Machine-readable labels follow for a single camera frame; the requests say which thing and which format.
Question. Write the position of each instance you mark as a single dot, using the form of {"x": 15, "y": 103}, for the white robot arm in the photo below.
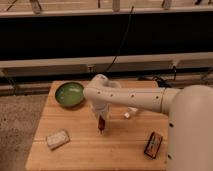
{"x": 189, "y": 111}

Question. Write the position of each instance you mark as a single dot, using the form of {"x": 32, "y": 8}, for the green ceramic bowl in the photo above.
{"x": 69, "y": 94}

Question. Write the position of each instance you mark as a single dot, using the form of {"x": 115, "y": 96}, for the dark snack packet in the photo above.
{"x": 153, "y": 145}

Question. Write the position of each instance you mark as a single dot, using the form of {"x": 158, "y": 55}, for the white small box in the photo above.
{"x": 131, "y": 111}

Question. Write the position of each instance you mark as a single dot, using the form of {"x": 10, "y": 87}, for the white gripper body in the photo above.
{"x": 100, "y": 109}

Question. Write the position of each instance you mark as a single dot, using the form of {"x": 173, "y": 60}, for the red pepper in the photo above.
{"x": 101, "y": 124}

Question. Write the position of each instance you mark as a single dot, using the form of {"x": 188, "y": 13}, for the white sponge block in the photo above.
{"x": 57, "y": 139}

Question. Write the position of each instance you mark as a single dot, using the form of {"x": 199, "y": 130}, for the wooden table board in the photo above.
{"x": 119, "y": 148}

